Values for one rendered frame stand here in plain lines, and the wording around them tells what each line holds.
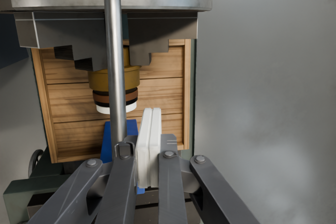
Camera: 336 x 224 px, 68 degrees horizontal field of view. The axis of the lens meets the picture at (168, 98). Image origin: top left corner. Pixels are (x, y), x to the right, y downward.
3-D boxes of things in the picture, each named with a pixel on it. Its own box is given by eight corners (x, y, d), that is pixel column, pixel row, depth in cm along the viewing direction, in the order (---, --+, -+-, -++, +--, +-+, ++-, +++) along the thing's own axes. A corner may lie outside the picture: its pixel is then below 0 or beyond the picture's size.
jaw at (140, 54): (124, -11, 35) (209, -13, 35) (130, -8, 40) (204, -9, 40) (129, 66, 39) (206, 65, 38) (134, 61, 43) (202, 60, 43)
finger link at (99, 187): (134, 198, 14) (82, 199, 14) (142, 152, 19) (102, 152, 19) (133, 176, 14) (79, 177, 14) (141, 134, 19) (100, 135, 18)
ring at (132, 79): (77, 51, 35) (84, 112, 38) (143, 48, 37) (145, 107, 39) (85, 44, 44) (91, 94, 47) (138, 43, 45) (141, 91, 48)
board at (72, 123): (35, 41, 57) (29, 43, 54) (186, 37, 63) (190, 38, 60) (55, 155, 67) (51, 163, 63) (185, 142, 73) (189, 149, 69)
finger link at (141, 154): (149, 189, 16) (137, 189, 16) (153, 138, 23) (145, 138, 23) (147, 148, 15) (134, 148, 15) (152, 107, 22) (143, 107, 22)
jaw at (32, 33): (79, -10, 36) (-10, -19, 27) (104, -12, 34) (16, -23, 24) (88, 65, 40) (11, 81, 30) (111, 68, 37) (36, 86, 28)
